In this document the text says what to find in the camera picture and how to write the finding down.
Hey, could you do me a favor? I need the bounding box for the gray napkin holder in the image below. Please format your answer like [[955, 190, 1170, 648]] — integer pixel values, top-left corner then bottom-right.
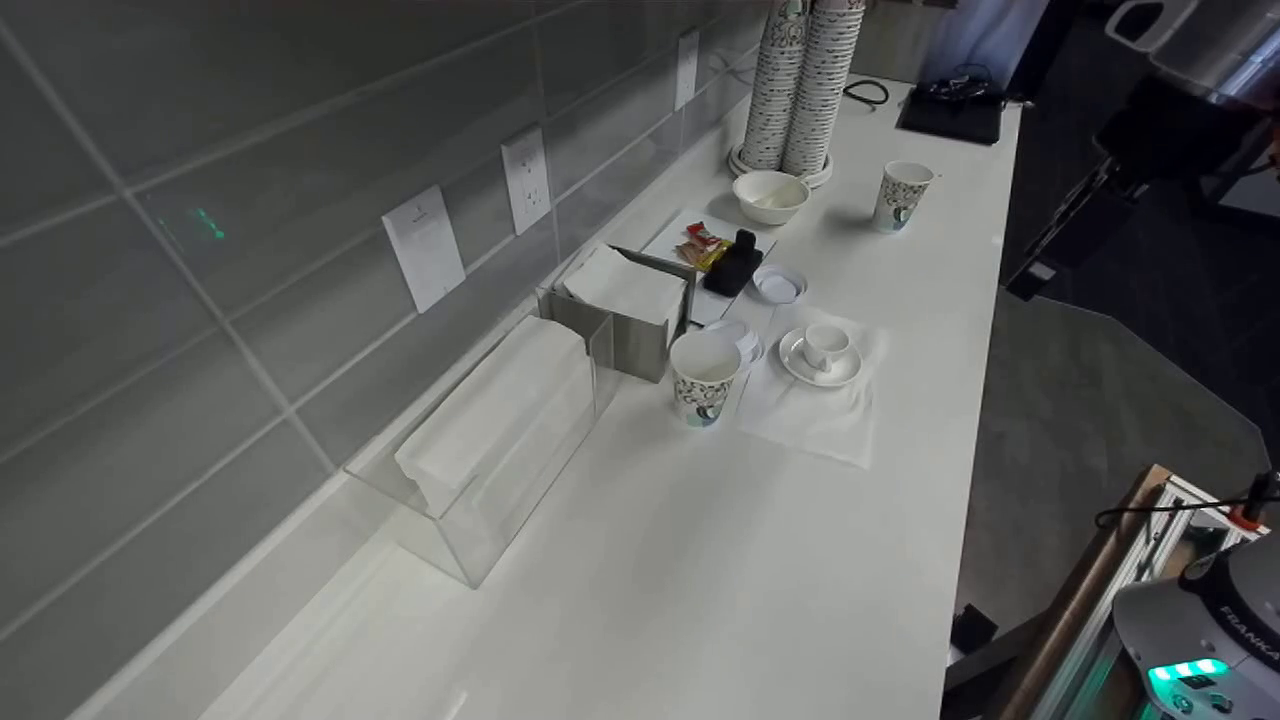
[[535, 242, 705, 388]]

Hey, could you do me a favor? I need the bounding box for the white paper napkin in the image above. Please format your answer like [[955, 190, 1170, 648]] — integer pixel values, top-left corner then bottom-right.
[[736, 308, 893, 473]]

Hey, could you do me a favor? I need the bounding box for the small clear lid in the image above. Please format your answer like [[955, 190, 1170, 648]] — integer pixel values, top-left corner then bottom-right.
[[705, 312, 770, 372]]

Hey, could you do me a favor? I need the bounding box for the black mat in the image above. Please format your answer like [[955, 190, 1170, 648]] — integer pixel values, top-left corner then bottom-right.
[[893, 71, 1008, 150]]

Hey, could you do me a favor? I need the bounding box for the paper cup with green logo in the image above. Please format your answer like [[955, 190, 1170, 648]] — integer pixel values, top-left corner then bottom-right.
[[874, 159, 936, 242]]

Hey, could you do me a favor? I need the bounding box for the small white wall plate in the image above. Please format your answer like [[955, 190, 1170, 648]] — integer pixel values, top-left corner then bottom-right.
[[674, 29, 705, 111]]

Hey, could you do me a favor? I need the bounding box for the white paper towel stack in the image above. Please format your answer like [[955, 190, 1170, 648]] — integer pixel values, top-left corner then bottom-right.
[[392, 312, 601, 519]]

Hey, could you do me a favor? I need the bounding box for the black floor bracket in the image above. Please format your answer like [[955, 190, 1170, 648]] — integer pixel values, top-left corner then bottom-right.
[[951, 605, 1006, 657]]

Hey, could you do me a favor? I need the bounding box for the small white dish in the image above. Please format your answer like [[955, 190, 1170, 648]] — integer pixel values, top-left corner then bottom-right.
[[750, 259, 814, 308]]

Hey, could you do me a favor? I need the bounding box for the medium white wall plate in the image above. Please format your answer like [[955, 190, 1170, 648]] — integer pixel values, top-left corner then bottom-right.
[[496, 125, 556, 242]]

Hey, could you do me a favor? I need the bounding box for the white metal rack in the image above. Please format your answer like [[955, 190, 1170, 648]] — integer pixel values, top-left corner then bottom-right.
[[1033, 475, 1271, 720]]

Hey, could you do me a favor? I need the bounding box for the black cable loop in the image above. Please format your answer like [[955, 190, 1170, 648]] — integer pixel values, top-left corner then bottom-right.
[[842, 75, 895, 111]]

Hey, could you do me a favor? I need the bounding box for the gray robot base green light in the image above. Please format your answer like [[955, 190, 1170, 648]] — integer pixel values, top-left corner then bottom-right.
[[1103, 531, 1280, 720]]

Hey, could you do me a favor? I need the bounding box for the white teacup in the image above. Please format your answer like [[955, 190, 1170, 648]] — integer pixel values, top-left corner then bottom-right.
[[799, 317, 857, 375]]

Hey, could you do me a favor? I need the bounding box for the wooden frame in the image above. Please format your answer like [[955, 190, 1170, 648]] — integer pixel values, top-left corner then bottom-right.
[[996, 462, 1178, 720]]

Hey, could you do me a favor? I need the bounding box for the clear acrylic box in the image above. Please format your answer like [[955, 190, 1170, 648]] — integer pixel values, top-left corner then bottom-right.
[[339, 285, 632, 592]]

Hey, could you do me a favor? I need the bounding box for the white tray with black handle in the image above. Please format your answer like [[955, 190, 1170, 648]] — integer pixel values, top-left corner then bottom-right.
[[638, 197, 775, 334]]

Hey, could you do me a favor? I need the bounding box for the white napkin stack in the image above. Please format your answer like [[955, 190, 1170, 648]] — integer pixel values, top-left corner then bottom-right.
[[556, 246, 688, 338]]

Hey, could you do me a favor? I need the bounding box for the large white wall plate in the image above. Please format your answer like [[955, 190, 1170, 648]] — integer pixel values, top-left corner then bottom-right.
[[381, 180, 471, 317]]

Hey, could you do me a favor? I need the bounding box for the white bowl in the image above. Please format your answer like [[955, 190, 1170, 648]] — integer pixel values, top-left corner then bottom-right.
[[729, 168, 814, 234]]

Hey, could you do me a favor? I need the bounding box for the long black floor cable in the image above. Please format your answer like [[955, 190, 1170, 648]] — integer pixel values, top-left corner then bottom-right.
[[1091, 468, 1280, 538]]

